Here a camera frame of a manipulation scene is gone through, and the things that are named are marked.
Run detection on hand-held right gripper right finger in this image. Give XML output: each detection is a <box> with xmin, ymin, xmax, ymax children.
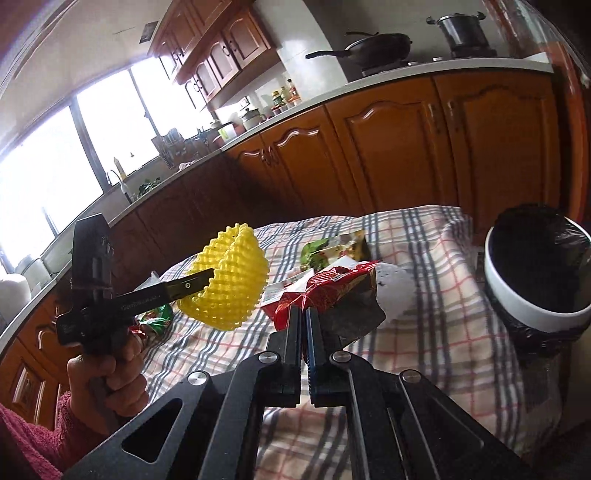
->
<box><xmin>305</xmin><ymin>305</ymin><xmax>542</xmax><ymax>480</ymax></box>

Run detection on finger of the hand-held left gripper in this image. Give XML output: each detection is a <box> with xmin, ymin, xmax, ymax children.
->
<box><xmin>113</xmin><ymin>268</ymin><xmax>216</xmax><ymax>320</ymax></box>

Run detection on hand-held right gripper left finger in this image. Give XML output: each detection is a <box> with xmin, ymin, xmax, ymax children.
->
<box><xmin>60</xmin><ymin>305</ymin><xmax>305</xmax><ymax>480</ymax></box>

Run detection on green and red shiny wrapper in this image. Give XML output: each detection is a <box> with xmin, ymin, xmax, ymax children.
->
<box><xmin>129</xmin><ymin>305</ymin><xmax>175</xmax><ymax>344</ymax></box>

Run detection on yellow foam fruit net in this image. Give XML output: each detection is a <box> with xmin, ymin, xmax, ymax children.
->
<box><xmin>178</xmin><ymin>222</ymin><xmax>271</xmax><ymax>332</ymax></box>

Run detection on red snack wrapper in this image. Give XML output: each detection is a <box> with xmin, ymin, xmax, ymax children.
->
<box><xmin>261</xmin><ymin>260</ymin><xmax>386</xmax><ymax>347</ymax></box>

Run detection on white bin with black bag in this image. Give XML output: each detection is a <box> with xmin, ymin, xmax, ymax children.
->
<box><xmin>482</xmin><ymin>203</ymin><xmax>591</xmax><ymax>370</ymax></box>

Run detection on person's left forearm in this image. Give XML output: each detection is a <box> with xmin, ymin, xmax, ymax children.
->
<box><xmin>0</xmin><ymin>390</ymin><xmax>93</xmax><ymax>480</ymax></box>

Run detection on person's left hand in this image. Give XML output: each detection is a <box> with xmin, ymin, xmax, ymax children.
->
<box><xmin>67</xmin><ymin>333</ymin><xmax>151</xmax><ymax>435</ymax></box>

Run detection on white kitchen appliance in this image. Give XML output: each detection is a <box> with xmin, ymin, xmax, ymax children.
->
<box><xmin>0</xmin><ymin>256</ymin><xmax>52</xmax><ymax>320</ymax></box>

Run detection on green snack bag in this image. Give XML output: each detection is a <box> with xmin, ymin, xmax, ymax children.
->
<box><xmin>300</xmin><ymin>229</ymin><xmax>372</xmax><ymax>271</ymax></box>

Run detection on white foam fruit net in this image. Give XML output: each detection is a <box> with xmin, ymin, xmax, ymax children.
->
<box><xmin>365</xmin><ymin>263</ymin><xmax>419</xmax><ymax>324</ymax></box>

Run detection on sink faucet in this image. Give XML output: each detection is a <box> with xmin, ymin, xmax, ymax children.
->
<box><xmin>107</xmin><ymin>170</ymin><xmax>133</xmax><ymax>205</ymax></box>

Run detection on kitchen window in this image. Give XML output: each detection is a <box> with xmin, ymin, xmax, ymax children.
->
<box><xmin>0</xmin><ymin>58</ymin><xmax>186</xmax><ymax>274</ymax></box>

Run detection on plaid tablecloth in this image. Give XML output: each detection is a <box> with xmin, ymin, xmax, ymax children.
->
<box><xmin>134</xmin><ymin>205</ymin><xmax>566</xmax><ymax>480</ymax></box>

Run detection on utensil rack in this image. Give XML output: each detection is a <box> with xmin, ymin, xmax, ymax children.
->
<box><xmin>152</xmin><ymin>128</ymin><xmax>186</xmax><ymax>169</ymax></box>

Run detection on wooden lower cabinets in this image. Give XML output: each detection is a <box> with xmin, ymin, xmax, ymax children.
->
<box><xmin>0</xmin><ymin>71</ymin><xmax>561</xmax><ymax>416</ymax></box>

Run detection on wooden cabinets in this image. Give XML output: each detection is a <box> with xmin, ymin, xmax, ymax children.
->
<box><xmin>150</xmin><ymin>0</ymin><xmax>282</xmax><ymax>110</ymax></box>
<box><xmin>0</xmin><ymin>71</ymin><xmax>561</xmax><ymax>416</ymax></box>

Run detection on row of condiment bottles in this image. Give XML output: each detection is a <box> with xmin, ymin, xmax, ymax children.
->
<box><xmin>270</xmin><ymin>78</ymin><xmax>301</xmax><ymax>114</ymax></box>

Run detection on white kitchen countertop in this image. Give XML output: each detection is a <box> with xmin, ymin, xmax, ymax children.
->
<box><xmin>0</xmin><ymin>58</ymin><xmax>555</xmax><ymax>356</ymax></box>

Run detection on wooden upper cabinets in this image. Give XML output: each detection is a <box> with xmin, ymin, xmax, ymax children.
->
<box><xmin>150</xmin><ymin>0</ymin><xmax>282</xmax><ymax>110</ymax></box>

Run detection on black wok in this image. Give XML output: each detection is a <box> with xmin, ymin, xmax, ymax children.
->
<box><xmin>305</xmin><ymin>31</ymin><xmax>413</xmax><ymax>70</ymax></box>

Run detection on gas stove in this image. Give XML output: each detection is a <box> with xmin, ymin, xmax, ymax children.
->
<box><xmin>360</xmin><ymin>48</ymin><xmax>499</xmax><ymax>77</ymax></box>

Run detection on dark cooking pot with lid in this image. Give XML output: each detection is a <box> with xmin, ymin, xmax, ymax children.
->
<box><xmin>426</xmin><ymin>11</ymin><xmax>490</xmax><ymax>58</ymax></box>

